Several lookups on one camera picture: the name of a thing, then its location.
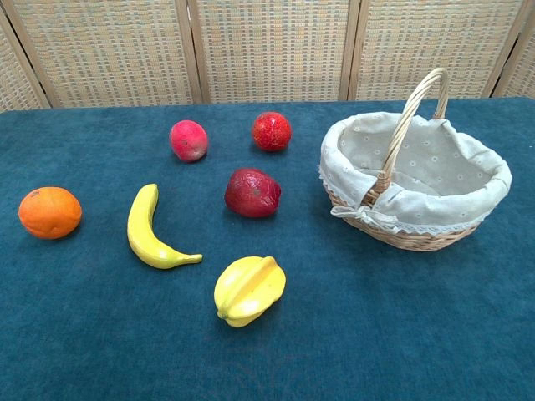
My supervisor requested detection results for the wicker basket with handle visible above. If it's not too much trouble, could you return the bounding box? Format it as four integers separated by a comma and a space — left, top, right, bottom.
324, 67, 482, 252

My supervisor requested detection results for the yellow banana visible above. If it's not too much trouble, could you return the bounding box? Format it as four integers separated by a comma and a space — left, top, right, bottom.
126, 183, 204, 270

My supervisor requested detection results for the orange fruit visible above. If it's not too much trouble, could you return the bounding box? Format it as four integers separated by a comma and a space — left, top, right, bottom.
18, 186, 84, 241

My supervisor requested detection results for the bright red round fruit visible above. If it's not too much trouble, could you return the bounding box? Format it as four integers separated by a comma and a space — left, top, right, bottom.
251, 111, 293, 152

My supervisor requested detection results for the pink peach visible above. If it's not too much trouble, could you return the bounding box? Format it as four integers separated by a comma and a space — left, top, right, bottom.
169, 119, 210, 163

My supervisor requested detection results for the dark red fruit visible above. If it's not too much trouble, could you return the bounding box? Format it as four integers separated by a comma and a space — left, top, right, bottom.
224, 167, 283, 219

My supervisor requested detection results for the yellow starfruit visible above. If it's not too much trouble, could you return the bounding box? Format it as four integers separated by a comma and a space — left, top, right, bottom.
213, 256, 288, 329

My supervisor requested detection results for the blue tablecloth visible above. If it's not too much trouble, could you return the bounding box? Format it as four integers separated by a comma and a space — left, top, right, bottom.
0, 96, 535, 401

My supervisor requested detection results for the woven folding screen panel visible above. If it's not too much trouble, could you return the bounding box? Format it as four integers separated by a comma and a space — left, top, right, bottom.
0, 10, 50, 113
349, 0, 535, 101
2, 0, 205, 109
492, 35, 535, 99
186, 0, 361, 104

